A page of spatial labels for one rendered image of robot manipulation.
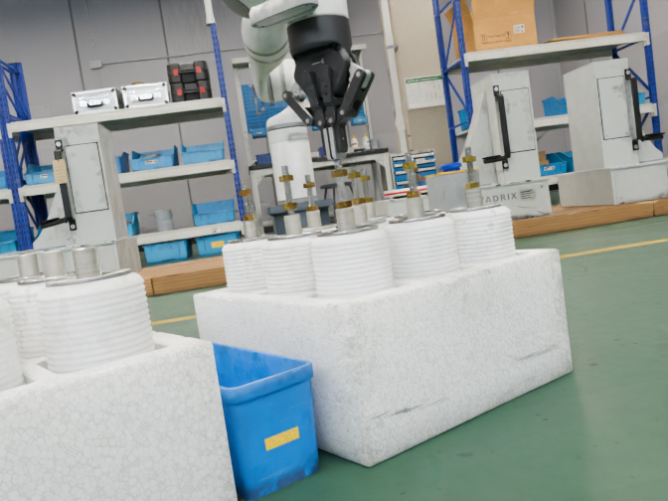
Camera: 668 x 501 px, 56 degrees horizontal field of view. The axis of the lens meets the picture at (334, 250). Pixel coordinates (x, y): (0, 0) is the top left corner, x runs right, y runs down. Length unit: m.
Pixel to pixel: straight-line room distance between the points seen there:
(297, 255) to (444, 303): 0.20
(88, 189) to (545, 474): 2.64
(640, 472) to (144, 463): 0.45
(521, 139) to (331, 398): 2.67
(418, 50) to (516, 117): 4.34
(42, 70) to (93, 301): 9.34
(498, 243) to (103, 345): 0.54
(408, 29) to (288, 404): 7.01
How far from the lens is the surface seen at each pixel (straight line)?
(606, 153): 3.51
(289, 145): 1.45
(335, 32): 0.76
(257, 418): 0.68
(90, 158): 3.08
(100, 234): 3.07
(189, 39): 9.64
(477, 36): 6.20
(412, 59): 7.50
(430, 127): 7.42
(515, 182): 3.20
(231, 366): 0.87
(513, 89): 3.32
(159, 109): 5.67
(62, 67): 9.83
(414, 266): 0.81
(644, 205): 3.44
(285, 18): 0.76
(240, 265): 0.93
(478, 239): 0.89
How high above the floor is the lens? 0.29
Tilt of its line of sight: 4 degrees down
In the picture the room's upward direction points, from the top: 8 degrees counter-clockwise
